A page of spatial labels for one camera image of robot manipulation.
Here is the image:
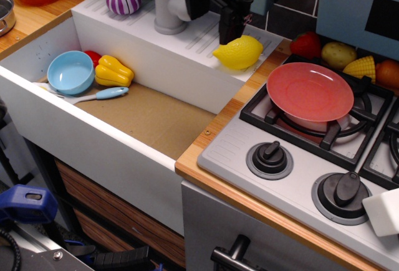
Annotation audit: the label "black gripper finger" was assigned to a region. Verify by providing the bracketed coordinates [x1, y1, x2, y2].
[219, 6, 250, 45]

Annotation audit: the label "yellow plastic lemon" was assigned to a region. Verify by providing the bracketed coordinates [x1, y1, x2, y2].
[213, 35, 264, 70]

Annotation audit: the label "pink plastic plate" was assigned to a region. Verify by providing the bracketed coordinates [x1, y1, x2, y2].
[266, 62, 354, 122]

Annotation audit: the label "grey toy faucet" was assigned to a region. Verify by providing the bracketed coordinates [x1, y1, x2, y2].
[154, 0, 191, 35]

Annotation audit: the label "white toy sink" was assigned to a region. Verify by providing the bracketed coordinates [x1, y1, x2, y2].
[0, 0, 284, 237]

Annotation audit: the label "red toy strawberry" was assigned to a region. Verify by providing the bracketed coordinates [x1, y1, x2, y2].
[290, 31, 322, 60]

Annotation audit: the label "toy potato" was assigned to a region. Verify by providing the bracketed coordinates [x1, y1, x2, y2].
[321, 42, 357, 70]

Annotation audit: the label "brown cardboard sheet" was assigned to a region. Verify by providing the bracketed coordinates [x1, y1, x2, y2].
[75, 83, 215, 160]

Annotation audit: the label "yellow toy bell pepper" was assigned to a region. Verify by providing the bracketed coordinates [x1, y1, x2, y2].
[95, 55, 134, 87]

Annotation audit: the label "yellow toy corn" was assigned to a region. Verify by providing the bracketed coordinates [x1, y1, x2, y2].
[343, 55, 376, 83]

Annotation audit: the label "red toy tomato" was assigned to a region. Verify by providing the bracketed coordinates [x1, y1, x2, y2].
[84, 50, 102, 67]

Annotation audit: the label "black left stove knob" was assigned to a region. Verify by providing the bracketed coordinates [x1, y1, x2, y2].
[246, 141, 294, 181]

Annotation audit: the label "black stove knob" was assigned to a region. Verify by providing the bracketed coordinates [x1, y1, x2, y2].
[311, 172, 372, 226]
[246, 141, 294, 181]

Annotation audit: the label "black left burner grate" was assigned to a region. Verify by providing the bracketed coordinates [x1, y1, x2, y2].
[239, 54, 394, 172]

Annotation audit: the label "black burner grate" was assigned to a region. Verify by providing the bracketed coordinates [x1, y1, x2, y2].
[239, 54, 394, 172]
[359, 98, 398, 190]

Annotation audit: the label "orange toy fruit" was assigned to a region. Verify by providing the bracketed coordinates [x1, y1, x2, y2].
[375, 59, 398, 89]

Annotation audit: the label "light blue plastic bowl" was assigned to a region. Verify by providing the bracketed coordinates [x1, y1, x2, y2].
[47, 50, 95, 95]

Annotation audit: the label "grey toy stove top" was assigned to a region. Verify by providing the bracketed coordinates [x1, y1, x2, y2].
[197, 53, 399, 271]

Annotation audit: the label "black right stove knob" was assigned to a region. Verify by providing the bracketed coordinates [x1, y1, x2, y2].
[311, 172, 372, 226]

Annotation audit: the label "black right burner grate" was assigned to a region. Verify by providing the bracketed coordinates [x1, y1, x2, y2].
[359, 98, 398, 190]

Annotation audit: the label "silver metal pot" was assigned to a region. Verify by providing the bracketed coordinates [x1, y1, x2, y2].
[1, 0, 16, 36]

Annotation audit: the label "wooden drawer fronts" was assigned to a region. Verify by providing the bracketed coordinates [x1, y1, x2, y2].
[55, 159, 186, 270]

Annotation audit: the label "white plastic block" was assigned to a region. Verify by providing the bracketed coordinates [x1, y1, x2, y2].
[362, 189, 398, 237]

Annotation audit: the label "blue plastic clamp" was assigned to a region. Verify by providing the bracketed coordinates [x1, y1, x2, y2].
[1, 184, 58, 226]

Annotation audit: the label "blue handled white spatula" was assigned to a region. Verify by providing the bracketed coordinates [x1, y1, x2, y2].
[34, 82, 129, 105]

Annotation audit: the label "metal oven door handle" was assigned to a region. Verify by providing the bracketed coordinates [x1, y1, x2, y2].
[211, 234, 264, 271]

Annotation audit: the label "black ribbed handle tool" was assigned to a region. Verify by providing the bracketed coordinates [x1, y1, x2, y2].
[92, 246, 154, 270]

